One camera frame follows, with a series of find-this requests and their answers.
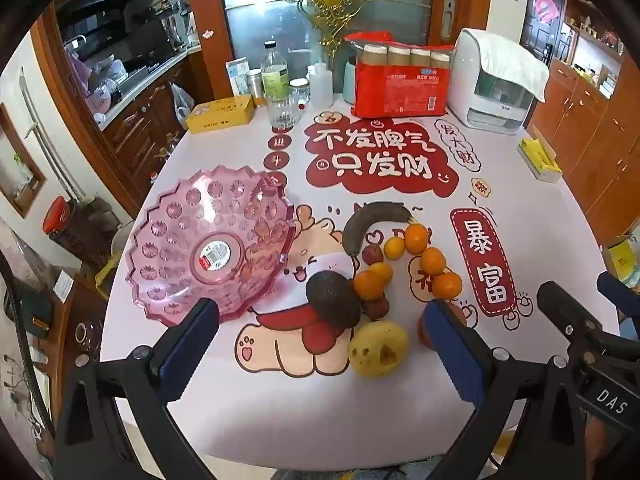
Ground teal canister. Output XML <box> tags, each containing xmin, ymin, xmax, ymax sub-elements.
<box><xmin>342</xmin><ymin>57</ymin><xmax>358</xmax><ymax>101</ymax></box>

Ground white squeeze bottle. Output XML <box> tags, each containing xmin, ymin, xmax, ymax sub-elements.
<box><xmin>306</xmin><ymin>62</ymin><xmax>335</xmax><ymax>109</ymax></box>

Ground printed pink tablecloth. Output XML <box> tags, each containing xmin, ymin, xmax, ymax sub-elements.
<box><xmin>100</xmin><ymin>92</ymin><xmax>621</xmax><ymax>466</ymax></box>

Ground blue white carton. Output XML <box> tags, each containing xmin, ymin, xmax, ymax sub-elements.
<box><xmin>225</xmin><ymin>58</ymin><xmax>252</xmax><ymax>97</ymax></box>

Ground framed wall picture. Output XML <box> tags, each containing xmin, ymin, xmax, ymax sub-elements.
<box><xmin>0</xmin><ymin>102</ymin><xmax>48</xmax><ymax>218</ymax></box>

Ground wooden sideboard cabinet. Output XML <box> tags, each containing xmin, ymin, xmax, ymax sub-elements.
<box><xmin>522</xmin><ymin>25</ymin><xmax>640</xmax><ymax>241</ymax></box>

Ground dark glass teapot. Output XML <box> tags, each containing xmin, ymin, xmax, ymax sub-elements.
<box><xmin>75</xmin><ymin>320</ymin><xmax>101</xmax><ymax>356</ymax></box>

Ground silver door handle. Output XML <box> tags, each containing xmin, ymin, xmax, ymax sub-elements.
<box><xmin>442</xmin><ymin>0</ymin><xmax>457</xmax><ymax>41</ymax></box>

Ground frosted glass door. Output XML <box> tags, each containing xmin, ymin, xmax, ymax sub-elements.
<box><xmin>217</xmin><ymin>0</ymin><xmax>436</xmax><ymax>76</ymax></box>

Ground pink plastic bowl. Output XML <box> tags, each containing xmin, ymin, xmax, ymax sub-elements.
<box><xmin>124</xmin><ymin>165</ymin><xmax>297</xmax><ymax>324</ymax></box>

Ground silver tin can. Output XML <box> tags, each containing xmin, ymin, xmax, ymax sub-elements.
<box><xmin>247</xmin><ymin>68</ymin><xmax>266</xmax><ymax>107</ymax></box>

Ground wooden kitchen cabinet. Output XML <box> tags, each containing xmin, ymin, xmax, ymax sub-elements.
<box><xmin>30</xmin><ymin>5</ymin><xmax>206</xmax><ymax>216</ymax></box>

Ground red apple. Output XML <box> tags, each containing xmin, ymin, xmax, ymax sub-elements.
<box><xmin>416</xmin><ymin>304</ymin><xmax>470</xmax><ymax>352</ymax></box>

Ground glass bottle green label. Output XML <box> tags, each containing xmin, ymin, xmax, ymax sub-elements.
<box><xmin>261</xmin><ymin>41</ymin><xmax>292</xmax><ymax>98</ymax></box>

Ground white towel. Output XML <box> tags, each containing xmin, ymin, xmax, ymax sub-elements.
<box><xmin>467</xmin><ymin>30</ymin><xmax>551</xmax><ymax>103</ymax></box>

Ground dark avocado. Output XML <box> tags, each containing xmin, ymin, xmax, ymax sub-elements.
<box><xmin>305</xmin><ymin>270</ymin><xmax>362</xmax><ymax>327</ymax></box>

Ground yellow speckled pear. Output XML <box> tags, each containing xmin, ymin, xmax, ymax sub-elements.
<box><xmin>348</xmin><ymin>321</ymin><xmax>410</xmax><ymax>378</ymax></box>

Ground glass blender jug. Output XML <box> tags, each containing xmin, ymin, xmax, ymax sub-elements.
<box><xmin>160</xmin><ymin>7</ymin><xmax>183</xmax><ymax>51</ymax></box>

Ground red lid jar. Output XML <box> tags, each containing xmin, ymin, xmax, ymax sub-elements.
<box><xmin>42</xmin><ymin>196</ymin><xmax>116</xmax><ymax>268</ymax></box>

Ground low wooden stand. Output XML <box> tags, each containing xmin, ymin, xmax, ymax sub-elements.
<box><xmin>30</xmin><ymin>270</ymin><xmax>111</xmax><ymax>366</ymax></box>

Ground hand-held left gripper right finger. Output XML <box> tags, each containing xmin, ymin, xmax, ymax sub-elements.
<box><xmin>420</xmin><ymin>299</ymin><xmax>588</xmax><ymax>480</ymax></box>

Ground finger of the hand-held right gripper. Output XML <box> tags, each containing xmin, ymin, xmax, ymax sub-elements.
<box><xmin>536</xmin><ymin>281</ymin><xmax>640</xmax><ymax>361</ymax></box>
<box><xmin>596</xmin><ymin>271</ymin><xmax>640</xmax><ymax>321</ymax></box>

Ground yellow white small box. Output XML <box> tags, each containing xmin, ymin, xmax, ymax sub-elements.
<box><xmin>517</xmin><ymin>137</ymin><xmax>563</xmax><ymax>183</ymax></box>

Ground dark overripe banana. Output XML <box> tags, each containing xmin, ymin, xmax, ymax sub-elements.
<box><xmin>342</xmin><ymin>201</ymin><xmax>418</xmax><ymax>258</ymax></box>

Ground white paper tag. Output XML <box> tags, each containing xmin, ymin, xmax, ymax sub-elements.
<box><xmin>52</xmin><ymin>270</ymin><xmax>76</xmax><ymax>301</ymax></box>

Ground clear drinking glass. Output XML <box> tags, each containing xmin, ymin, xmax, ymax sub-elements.
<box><xmin>266</xmin><ymin>94</ymin><xmax>302</xmax><ymax>129</ymax></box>

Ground orange tangerine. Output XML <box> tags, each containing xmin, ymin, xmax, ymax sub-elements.
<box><xmin>420</xmin><ymin>247</ymin><xmax>447</xmax><ymax>276</ymax></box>
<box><xmin>404</xmin><ymin>223</ymin><xmax>431</xmax><ymax>255</ymax></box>
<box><xmin>432</xmin><ymin>271</ymin><xmax>464</xmax><ymax>299</ymax></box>
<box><xmin>353</xmin><ymin>270</ymin><xmax>386</xmax><ymax>301</ymax></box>

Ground red pack of paper cups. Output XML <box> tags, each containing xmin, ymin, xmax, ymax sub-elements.
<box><xmin>345</xmin><ymin>31</ymin><xmax>458</xmax><ymax>118</ymax></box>

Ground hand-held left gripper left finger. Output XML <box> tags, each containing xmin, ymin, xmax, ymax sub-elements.
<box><xmin>52</xmin><ymin>297</ymin><xmax>226</xmax><ymax>480</ymax></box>

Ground yellow tin box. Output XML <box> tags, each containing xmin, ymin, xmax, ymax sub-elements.
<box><xmin>186</xmin><ymin>95</ymin><xmax>255</xmax><ymax>135</ymax></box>

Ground hanging plastic bag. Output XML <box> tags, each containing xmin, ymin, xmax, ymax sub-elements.
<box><xmin>170</xmin><ymin>81</ymin><xmax>196</xmax><ymax>126</ymax></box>

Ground white countertop appliance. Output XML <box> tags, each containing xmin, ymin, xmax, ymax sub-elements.
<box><xmin>445</xmin><ymin>28</ymin><xmax>536</xmax><ymax>136</ymax></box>

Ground yellow long utensil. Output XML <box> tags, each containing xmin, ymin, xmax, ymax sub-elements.
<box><xmin>95</xmin><ymin>252</ymin><xmax>123</xmax><ymax>291</ymax></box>

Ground open cardboard box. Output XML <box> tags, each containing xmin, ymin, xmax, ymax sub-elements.
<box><xmin>602</xmin><ymin>225</ymin><xmax>640</xmax><ymax>286</ymax></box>

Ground grey wall pipe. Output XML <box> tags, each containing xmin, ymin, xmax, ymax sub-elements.
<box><xmin>20</xmin><ymin>67</ymin><xmax>83</xmax><ymax>201</ymax></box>

